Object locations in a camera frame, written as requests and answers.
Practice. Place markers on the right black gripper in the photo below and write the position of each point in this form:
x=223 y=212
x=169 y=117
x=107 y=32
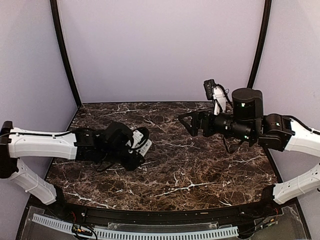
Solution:
x=196 y=123

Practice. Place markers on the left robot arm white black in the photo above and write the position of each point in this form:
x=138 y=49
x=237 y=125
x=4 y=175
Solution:
x=117 y=144

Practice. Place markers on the black front rail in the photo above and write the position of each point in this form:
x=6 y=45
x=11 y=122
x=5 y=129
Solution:
x=95 y=216

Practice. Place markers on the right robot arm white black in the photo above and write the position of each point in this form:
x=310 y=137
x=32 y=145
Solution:
x=248 y=123

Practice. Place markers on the white slotted cable duct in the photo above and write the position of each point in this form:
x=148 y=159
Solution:
x=100 y=233

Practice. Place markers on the white remote control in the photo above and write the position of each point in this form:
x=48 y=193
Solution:
x=144 y=149

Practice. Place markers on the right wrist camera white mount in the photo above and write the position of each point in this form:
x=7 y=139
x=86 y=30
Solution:
x=216 y=93

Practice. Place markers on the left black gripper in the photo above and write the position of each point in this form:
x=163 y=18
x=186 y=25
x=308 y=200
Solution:
x=132 y=164

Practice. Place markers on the right black frame post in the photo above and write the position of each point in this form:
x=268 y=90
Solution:
x=260 y=43

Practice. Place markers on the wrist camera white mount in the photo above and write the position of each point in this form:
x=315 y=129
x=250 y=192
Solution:
x=140 y=137
x=216 y=93

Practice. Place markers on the left black frame post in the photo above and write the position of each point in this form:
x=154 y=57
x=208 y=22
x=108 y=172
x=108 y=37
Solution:
x=63 y=52

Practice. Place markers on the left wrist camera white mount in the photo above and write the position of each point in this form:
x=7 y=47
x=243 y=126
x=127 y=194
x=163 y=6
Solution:
x=140 y=137

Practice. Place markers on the black frame post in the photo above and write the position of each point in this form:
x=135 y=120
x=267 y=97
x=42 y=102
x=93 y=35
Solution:
x=63 y=52
x=260 y=43

